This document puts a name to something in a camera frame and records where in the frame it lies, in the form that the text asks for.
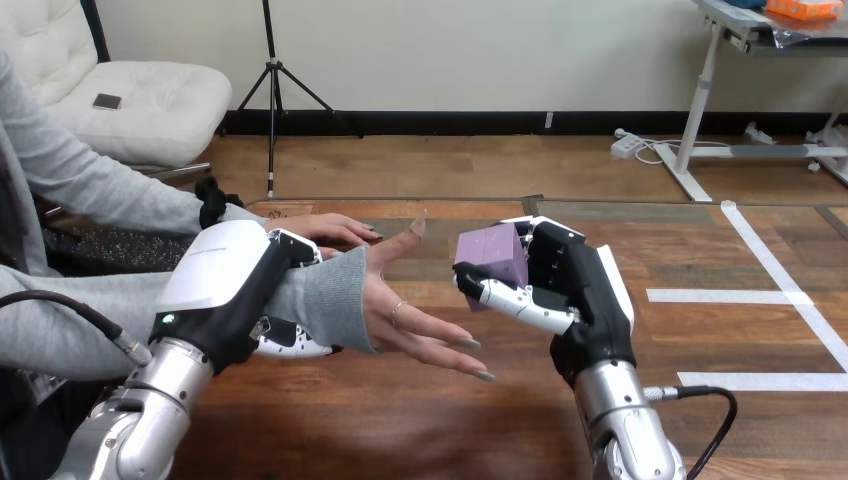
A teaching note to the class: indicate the person's hand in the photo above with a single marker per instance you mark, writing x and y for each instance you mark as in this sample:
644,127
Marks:
397,318
328,228

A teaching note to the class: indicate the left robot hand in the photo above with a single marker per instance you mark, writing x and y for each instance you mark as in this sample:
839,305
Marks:
212,272

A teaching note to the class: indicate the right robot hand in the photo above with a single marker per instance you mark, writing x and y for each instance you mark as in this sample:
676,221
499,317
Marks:
583,298

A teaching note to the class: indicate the purple block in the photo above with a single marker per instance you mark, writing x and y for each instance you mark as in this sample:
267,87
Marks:
493,255

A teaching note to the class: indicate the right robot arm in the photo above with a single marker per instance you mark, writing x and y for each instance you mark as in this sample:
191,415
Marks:
616,417

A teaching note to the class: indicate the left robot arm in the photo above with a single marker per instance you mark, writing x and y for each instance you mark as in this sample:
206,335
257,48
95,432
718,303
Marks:
152,411

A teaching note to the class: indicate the person's forearm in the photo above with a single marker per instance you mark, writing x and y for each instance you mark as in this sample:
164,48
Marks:
132,199
40,348

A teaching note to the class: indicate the person's body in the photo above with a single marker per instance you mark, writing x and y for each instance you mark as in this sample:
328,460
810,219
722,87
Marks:
26,132

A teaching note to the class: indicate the black tripod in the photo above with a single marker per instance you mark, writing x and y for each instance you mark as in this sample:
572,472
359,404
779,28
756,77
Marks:
272,99

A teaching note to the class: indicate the white power strip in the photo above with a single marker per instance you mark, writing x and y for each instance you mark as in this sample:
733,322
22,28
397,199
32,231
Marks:
625,145

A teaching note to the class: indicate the white cushioned chair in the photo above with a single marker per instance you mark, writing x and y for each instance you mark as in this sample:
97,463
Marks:
159,106

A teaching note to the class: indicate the small dark phone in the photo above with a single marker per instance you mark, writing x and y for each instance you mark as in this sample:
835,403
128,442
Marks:
106,101

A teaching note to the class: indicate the white desk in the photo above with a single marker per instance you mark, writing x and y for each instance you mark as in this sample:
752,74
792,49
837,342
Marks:
702,86

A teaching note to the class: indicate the foil sheet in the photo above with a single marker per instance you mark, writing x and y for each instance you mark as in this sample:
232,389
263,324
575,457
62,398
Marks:
811,32

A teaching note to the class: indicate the orange thing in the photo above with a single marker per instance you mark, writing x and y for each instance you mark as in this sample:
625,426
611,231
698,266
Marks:
802,8

